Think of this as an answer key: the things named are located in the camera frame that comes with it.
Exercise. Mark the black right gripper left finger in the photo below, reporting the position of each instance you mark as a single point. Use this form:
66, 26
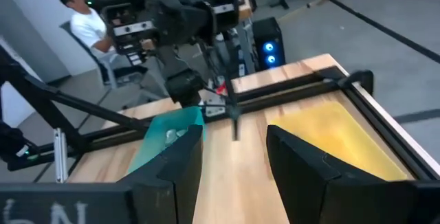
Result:
168, 182

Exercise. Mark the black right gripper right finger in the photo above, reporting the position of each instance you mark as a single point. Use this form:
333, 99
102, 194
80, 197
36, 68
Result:
309, 189

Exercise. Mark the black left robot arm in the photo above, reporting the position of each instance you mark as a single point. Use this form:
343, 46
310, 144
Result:
184, 86

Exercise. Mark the green translucent plastic bin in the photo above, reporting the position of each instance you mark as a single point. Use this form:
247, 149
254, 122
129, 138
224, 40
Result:
158, 138

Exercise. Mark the black computer tower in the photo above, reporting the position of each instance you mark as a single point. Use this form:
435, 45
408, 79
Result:
268, 31

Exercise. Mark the yellow plastic bin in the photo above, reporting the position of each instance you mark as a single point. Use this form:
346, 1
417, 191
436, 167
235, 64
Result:
337, 138

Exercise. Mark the gray office chair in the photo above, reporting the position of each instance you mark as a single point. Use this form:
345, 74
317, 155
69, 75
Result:
110, 73

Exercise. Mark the person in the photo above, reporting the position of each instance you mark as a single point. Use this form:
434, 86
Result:
87, 28

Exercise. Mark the black aluminium station frame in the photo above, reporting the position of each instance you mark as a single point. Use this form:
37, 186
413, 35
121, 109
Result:
282, 91

